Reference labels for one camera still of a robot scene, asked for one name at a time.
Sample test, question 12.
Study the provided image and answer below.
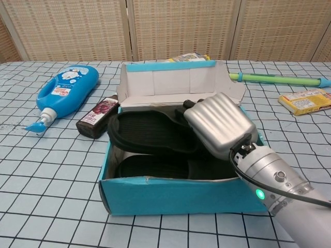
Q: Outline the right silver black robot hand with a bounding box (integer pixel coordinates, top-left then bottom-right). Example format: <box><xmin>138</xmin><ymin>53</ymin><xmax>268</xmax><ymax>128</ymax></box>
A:
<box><xmin>175</xmin><ymin>92</ymin><xmax>258</xmax><ymax>162</ymax></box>

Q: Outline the black slipper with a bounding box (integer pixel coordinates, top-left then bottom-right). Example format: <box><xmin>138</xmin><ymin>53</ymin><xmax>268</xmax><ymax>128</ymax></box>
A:
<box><xmin>107</xmin><ymin>110</ymin><xmax>207</xmax><ymax>156</ymax></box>
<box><xmin>118</xmin><ymin>154</ymin><xmax>238</xmax><ymax>180</ymax></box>

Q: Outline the blue cardboard shoebox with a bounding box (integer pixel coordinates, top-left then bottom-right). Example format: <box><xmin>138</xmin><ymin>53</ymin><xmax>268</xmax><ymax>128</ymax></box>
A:
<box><xmin>99</xmin><ymin>59</ymin><xmax>269</xmax><ymax>215</ymax></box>

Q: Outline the green plastic tube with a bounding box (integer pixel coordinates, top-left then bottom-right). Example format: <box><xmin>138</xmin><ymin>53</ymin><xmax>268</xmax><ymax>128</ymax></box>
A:
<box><xmin>229</xmin><ymin>72</ymin><xmax>331</xmax><ymax>88</ymax></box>

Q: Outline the white yellow bag roll package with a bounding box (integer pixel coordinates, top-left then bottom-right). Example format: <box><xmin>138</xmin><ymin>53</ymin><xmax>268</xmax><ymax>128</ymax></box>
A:
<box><xmin>155</xmin><ymin>52</ymin><xmax>212</xmax><ymax>64</ymax></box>

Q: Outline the yellow flat packet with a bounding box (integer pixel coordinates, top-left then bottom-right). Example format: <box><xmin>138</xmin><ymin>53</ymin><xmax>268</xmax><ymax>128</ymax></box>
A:
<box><xmin>278</xmin><ymin>88</ymin><xmax>331</xmax><ymax>116</ymax></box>

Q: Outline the dark brown syrup bottle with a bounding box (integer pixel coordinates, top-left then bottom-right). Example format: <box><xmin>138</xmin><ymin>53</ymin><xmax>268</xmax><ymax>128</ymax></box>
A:
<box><xmin>76</xmin><ymin>94</ymin><xmax>120</xmax><ymax>140</ymax></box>

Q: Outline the blue detergent pump bottle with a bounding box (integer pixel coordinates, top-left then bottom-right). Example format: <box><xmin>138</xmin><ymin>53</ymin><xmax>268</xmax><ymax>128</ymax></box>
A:
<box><xmin>25</xmin><ymin>65</ymin><xmax>99</xmax><ymax>134</ymax></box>

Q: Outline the woven folding screen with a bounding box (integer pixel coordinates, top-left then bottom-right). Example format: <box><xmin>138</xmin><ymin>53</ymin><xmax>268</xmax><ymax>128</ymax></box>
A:
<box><xmin>0</xmin><ymin>0</ymin><xmax>331</xmax><ymax>63</ymax></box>

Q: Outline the blue checkered tablecloth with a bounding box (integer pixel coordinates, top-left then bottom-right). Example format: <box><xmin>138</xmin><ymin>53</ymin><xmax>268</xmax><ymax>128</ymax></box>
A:
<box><xmin>0</xmin><ymin>60</ymin><xmax>331</xmax><ymax>248</ymax></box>

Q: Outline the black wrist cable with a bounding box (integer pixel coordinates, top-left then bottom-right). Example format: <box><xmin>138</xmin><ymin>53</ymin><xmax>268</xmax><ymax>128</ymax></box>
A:
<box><xmin>229</xmin><ymin>134</ymin><xmax>331</xmax><ymax>207</ymax></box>

